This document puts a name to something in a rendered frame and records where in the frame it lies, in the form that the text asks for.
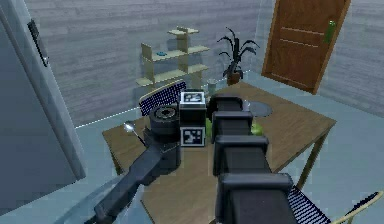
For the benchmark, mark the green lettuce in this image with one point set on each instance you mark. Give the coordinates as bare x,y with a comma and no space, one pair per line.
257,129

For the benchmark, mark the beige wooden shelf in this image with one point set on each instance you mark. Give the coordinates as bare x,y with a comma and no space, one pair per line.
181,53

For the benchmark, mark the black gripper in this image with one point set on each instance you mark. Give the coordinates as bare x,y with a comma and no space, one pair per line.
165,125

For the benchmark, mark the pale grey-green cup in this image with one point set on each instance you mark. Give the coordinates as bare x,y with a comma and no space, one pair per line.
212,87

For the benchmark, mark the brown wooden room door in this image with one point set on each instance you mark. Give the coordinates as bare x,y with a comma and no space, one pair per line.
300,43

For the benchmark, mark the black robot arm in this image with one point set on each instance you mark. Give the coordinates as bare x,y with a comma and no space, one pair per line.
246,200

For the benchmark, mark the brown wooden dining table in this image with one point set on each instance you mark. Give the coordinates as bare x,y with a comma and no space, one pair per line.
293,123

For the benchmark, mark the small grey shaker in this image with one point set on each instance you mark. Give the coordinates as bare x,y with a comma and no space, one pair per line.
246,105

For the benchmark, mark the blue mesh back chair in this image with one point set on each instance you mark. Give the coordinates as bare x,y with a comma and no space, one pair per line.
160,96
306,210

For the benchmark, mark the dark potted house plant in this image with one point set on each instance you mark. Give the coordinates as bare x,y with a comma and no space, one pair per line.
236,63

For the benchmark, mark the grey round plate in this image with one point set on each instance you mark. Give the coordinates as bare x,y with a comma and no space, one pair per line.
261,109

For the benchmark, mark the silver spoon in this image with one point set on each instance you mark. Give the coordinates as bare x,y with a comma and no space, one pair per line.
130,127

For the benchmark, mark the small blue dish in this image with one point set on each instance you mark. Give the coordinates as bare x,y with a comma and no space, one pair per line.
161,53

